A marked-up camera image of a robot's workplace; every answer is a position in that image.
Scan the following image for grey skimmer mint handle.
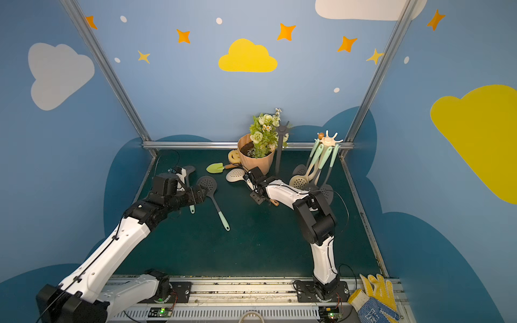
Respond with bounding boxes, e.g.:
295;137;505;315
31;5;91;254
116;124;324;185
306;146;333;191
292;139;320;176
320;144;340;205
197;176;230;231

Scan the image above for cream skimmer wooden handle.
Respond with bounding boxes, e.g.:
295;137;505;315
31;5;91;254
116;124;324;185
226;168;280;207

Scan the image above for all grey slotted skimmer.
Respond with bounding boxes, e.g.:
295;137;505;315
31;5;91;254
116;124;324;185
182;165;195;214

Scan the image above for cream skimmer mint handle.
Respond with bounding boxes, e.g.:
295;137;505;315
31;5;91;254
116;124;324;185
289;143;324;190

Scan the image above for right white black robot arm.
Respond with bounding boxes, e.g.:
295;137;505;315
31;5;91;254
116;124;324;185
244;167;340;300

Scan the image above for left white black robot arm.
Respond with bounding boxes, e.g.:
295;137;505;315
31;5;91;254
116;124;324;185
36;173;208;322

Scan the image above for dark grey utensil rack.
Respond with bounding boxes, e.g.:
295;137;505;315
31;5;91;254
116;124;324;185
275;121;289;176

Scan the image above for cream utensil rack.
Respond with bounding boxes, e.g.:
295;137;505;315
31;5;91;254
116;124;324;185
317;131;343;165

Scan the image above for pink ribbed flower pot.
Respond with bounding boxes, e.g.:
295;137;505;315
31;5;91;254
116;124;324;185
237;134;276;177

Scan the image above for yellow smiley sponge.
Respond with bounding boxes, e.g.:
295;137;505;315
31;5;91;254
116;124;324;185
228;149;241;164

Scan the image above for green small spatula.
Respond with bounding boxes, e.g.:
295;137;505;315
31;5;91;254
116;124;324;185
206;162;241;174

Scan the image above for green white artificial flowers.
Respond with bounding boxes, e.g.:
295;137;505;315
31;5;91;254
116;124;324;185
246;108;282;158

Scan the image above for yellow blue work glove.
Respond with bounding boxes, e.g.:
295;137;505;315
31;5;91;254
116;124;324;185
348;274;400;323

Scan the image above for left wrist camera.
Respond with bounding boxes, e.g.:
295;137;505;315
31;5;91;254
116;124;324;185
172;166;187;189

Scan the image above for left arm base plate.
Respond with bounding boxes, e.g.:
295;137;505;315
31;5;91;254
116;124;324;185
152;281;192;304

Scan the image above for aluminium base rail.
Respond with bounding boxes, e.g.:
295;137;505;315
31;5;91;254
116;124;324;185
64;276;417;323

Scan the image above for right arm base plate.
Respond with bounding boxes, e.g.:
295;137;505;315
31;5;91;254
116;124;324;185
293;280;351;303

